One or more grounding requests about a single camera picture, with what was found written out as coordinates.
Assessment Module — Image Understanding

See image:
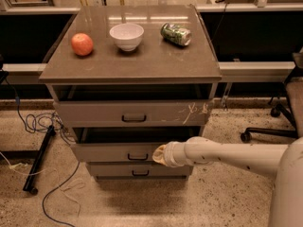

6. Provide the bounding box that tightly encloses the grey drawer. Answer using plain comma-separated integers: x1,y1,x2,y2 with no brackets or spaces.
71,126,201,163
86,162,193,179
54,100,213,128

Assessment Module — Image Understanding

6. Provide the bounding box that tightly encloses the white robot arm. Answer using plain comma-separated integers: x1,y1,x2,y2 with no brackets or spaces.
152,137,303,227

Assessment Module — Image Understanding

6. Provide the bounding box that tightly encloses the grey drawer cabinet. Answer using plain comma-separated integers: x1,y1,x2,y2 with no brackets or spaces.
38,4,223,183

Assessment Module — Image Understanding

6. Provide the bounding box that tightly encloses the green soda can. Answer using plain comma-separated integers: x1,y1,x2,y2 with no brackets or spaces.
160,23,191,46

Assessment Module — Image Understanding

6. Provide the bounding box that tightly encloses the white bowl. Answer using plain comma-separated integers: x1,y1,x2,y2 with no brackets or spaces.
109,23,144,52

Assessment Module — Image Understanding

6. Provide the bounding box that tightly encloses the black stand leg with wheel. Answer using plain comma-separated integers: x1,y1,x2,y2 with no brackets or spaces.
0,125,57,196

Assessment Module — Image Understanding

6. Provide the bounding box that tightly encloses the red apple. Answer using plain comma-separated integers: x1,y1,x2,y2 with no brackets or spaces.
71,33,94,56

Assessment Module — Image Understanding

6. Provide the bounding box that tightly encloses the black office chair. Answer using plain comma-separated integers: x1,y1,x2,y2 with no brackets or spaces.
240,46,303,144

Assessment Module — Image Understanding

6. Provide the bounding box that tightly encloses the white cable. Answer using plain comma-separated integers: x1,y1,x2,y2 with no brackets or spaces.
0,150,87,218

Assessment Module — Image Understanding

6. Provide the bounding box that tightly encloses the blue cable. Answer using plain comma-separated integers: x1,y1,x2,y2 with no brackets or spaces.
3,78,81,227

